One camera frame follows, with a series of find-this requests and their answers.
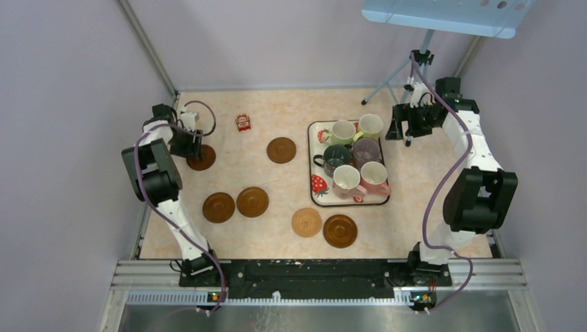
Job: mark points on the dark green mug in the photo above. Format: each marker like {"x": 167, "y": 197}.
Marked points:
{"x": 333, "y": 157}

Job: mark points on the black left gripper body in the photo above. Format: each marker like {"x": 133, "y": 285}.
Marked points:
{"x": 181, "y": 143}

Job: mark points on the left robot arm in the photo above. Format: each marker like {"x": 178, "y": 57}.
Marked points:
{"x": 156, "y": 180}

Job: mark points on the yellow-green mug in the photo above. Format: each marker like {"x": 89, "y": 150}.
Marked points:
{"x": 369, "y": 126}

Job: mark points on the light blue panel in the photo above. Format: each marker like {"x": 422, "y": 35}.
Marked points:
{"x": 492, "y": 18}

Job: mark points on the dark brown wooden coaster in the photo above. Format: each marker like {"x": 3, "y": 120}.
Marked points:
{"x": 281, "y": 150}

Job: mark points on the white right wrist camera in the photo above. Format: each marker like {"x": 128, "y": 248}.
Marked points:
{"x": 419, "y": 94}

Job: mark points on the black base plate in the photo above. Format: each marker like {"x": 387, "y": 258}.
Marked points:
{"x": 317, "y": 278}

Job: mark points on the dark brown round coaster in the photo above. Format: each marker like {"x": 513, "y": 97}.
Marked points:
{"x": 340, "y": 231}

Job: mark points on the light blue tripod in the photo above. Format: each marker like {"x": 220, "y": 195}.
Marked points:
{"x": 415, "y": 66}

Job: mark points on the woven rattan coaster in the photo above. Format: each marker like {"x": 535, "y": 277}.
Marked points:
{"x": 306, "y": 222}

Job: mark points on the light green mug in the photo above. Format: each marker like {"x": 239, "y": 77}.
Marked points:
{"x": 341, "y": 133}

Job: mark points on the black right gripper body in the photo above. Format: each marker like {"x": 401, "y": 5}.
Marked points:
{"x": 419, "y": 119}

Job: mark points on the aluminium frame rail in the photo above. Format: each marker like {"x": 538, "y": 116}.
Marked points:
{"x": 485, "y": 295}

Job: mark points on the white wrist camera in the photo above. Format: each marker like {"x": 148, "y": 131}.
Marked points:
{"x": 419, "y": 94}
{"x": 188, "y": 119}

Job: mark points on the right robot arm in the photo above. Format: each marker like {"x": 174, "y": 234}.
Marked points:
{"x": 481, "y": 195}

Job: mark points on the brown wooden round coaster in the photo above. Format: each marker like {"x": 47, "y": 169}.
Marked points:
{"x": 205, "y": 160}

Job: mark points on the pale pink mug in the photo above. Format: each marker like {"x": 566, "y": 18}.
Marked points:
{"x": 347, "y": 184}

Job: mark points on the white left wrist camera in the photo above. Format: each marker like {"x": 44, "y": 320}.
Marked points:
{"x": 188, "y": 119}

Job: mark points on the red snack packet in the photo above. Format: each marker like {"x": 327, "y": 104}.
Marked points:
{"x": 243, "y": 122}

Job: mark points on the purple mug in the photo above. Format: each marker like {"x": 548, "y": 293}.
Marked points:
{"x": 365, "y": 150}

